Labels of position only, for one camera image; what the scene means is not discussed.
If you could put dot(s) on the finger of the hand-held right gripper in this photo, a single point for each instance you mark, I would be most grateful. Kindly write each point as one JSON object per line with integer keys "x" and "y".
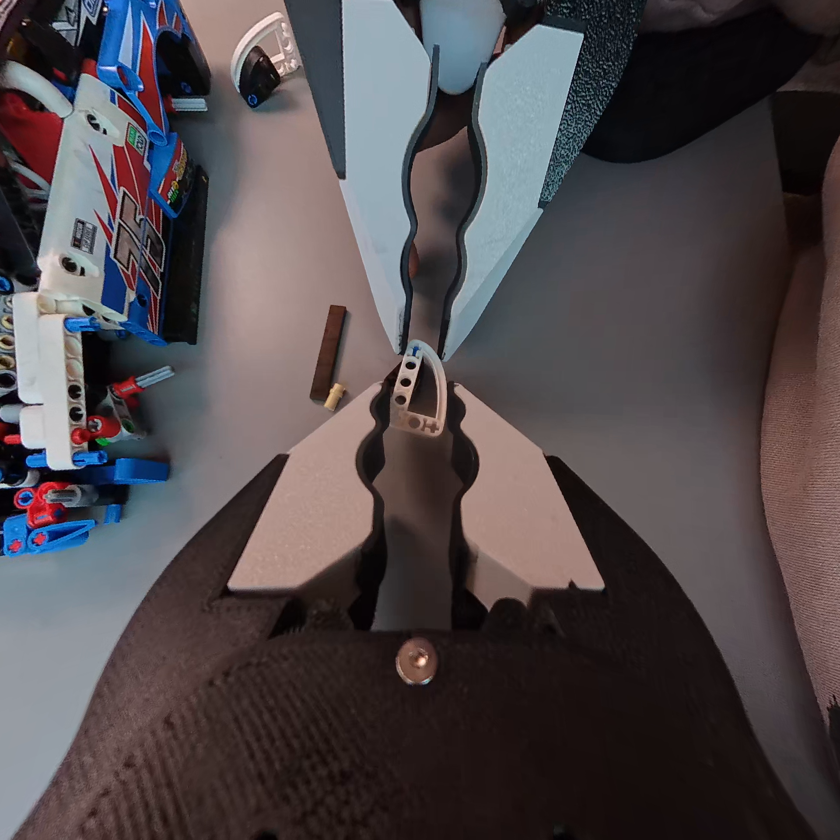
{"x": 519, "y": 165}
{"x": 377, "y": 165}

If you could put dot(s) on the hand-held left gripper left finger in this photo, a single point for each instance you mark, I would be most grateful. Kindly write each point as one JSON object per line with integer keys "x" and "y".
{"x": 309, "y": 525}

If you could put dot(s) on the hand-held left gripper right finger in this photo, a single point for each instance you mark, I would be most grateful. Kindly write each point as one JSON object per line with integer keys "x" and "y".
{"x": 524, "y": 525}

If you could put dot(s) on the white curved panel piece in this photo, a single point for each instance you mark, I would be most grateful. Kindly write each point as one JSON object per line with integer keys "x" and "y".
{"x": 279, "y": 37}

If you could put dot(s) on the white rectangular frame piece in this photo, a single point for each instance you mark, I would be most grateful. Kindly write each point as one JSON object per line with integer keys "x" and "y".
{"x": 403, "y": 388}

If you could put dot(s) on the person's right hand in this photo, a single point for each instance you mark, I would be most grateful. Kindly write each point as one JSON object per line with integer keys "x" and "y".
{"x": 439, "y": 151}

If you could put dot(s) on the tan connector pin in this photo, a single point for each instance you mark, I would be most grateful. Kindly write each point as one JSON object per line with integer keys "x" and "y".
{"x": 334, "y": 397}

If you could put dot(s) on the black flat tile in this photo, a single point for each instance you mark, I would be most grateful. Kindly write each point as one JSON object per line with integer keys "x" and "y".
{"x": 329, "y": 355}

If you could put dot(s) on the black mesh cushion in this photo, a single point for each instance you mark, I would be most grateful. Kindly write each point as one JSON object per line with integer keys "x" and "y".
{"x": 689, "y": 85}

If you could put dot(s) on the person's beige sweatshirt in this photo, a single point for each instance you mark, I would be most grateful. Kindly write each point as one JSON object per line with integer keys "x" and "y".
{"x": 800, "y": 427}

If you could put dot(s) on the toy brick race car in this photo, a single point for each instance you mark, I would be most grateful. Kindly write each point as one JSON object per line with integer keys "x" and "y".
{"x": 99, "y": 262}

